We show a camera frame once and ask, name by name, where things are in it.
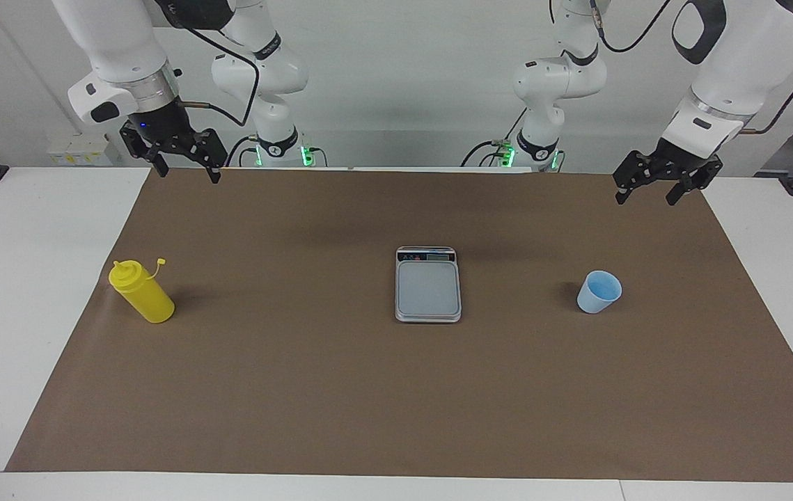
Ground yellow squeeze bottle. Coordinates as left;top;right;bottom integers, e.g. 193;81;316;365
109;258;175;324

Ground brown paper mat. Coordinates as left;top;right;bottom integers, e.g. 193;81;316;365
5;167;793;483

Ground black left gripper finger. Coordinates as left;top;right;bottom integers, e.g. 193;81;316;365
666;160;723;206
613;152;654;205

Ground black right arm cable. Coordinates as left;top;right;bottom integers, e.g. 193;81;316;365
159;0;261;128

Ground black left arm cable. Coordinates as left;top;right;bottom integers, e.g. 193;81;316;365
551;0;793;135

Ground black right base cable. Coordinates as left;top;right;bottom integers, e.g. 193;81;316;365
224;134;261;168

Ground white wall socket box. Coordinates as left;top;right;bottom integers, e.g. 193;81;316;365
47;134;113;166

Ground silver digital kitchen scale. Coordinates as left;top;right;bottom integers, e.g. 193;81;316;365
395;246;462;324

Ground light blue plastic cup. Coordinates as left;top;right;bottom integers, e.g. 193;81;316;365
576;271;623;315

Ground black base cable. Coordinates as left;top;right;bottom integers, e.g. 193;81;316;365
224;134;261;168
460;139;515;168

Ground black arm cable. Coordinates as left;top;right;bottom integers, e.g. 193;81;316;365
159;0;261;128
551;0;793;135

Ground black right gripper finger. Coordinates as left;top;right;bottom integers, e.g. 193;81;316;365
120;124;168;177
191;128;228;184

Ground black left base cable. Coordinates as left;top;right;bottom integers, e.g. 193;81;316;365
460;139;515;168

